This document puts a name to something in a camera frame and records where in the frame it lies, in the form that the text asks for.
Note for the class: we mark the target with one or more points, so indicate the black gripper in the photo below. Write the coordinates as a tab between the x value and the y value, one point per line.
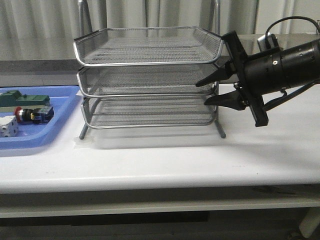
242	97

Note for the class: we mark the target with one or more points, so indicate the silver mesh tray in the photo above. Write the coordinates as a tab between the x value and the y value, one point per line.
148	46
147	111
148	80

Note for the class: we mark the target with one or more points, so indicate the red emergency stop button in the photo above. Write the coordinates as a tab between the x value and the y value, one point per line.
38	116

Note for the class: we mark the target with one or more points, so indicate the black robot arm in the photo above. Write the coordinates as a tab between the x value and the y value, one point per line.
266	79

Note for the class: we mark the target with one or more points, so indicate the silver mesh top tray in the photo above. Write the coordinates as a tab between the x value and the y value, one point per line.
148	46

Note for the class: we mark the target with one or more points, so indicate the silver mesh bottom tray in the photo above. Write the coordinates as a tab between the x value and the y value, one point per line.
147	111

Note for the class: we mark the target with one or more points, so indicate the white table leg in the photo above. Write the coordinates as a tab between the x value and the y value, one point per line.
310	222

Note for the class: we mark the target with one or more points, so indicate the blue plastic tray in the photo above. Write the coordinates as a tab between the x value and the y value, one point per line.
63	99

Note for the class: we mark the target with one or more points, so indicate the grey stone counter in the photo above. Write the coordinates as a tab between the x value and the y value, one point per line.
37	62

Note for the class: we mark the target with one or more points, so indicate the green terminal block connector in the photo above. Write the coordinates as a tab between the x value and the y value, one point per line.
14	98

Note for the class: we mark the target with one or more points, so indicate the white circuit breaker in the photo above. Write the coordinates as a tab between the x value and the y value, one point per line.
8	126

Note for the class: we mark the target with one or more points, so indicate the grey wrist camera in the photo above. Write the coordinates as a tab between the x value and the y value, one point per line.
267	42

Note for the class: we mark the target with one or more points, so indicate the grey metal rack frame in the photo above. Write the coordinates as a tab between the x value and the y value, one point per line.
215	92

